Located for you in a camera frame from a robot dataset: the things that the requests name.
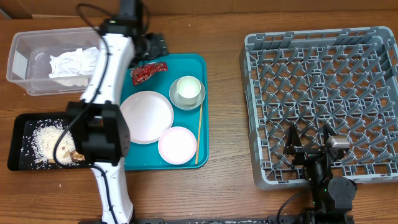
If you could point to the grey plastic dish rack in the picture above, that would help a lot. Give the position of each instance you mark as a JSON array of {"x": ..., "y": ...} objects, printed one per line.
[{"x": 344, "y": 78}]

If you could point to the grey saucer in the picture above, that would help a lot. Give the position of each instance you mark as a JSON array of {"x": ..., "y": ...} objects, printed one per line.
[{"x": 176, "y": 99}]

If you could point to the brown food scraps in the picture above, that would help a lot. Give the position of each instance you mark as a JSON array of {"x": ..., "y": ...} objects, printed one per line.
[{"x": 73, "y": 156}]

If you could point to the large white napkin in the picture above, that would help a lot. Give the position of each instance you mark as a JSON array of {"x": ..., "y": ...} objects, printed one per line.
[{"x": 72, "y": 68}]

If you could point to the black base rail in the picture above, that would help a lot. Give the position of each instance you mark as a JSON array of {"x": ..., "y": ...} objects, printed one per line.
[{"x": 283, "y": 219}]

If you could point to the teal plastic tray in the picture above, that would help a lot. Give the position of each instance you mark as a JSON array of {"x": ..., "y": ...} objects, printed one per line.
[{"x": 146, "y": 156}]

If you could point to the large pink plate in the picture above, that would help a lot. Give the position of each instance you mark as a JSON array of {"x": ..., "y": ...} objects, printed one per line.
[{"x": 147, "y": 114}]

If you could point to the white rice pile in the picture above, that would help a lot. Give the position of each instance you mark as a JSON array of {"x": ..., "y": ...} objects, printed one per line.
[{"x": 45, "y": 140}]

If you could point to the white ceramic cup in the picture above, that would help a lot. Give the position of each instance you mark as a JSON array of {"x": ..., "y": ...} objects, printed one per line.
[{"x": 188, "y": 89}]

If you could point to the red snack wrapper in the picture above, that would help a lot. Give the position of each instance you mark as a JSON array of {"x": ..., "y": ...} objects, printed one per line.
[{"x": 142, "y": 73}]

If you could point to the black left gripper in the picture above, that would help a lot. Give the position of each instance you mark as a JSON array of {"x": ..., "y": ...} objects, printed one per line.
[{"x": 158, "y": 46}]

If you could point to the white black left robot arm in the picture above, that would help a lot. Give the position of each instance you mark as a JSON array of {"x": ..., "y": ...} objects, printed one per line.
[{"x": 95, "y": 121}]

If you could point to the clear plastic bin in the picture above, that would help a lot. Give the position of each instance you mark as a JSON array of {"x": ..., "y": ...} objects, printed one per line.
[{"x": 29, "y": 56}]

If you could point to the wooden chopstick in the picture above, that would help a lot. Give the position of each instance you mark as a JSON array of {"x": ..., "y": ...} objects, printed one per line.
[{"x": 199, "y": 134}]

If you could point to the brown cardboard backdrop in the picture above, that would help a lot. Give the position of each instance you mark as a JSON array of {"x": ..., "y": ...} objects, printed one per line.
[{"x": 27, "y": 9}]

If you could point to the black plastic tray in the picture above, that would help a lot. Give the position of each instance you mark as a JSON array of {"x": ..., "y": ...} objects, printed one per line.
[{"x": 23, "y": 153}]

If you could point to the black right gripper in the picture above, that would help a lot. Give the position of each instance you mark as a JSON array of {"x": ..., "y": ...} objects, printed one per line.
[{"x": 310, "y": 149}]

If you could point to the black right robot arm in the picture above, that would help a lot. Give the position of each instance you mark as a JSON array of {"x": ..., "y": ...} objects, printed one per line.
[{"x": 331, "y": 195}]

